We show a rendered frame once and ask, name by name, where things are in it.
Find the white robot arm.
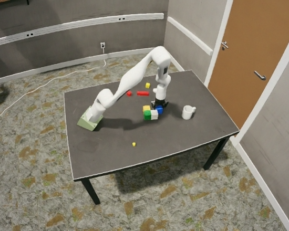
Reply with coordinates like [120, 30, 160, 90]
[86, 46, 171, 122]

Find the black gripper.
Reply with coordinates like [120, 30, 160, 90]
[151, 98, 168, 110]

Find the red rectangular bar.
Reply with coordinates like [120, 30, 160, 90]
[137, 91, 149, 96]

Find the white mug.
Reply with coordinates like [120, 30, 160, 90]
[182, 106, 195, 120]

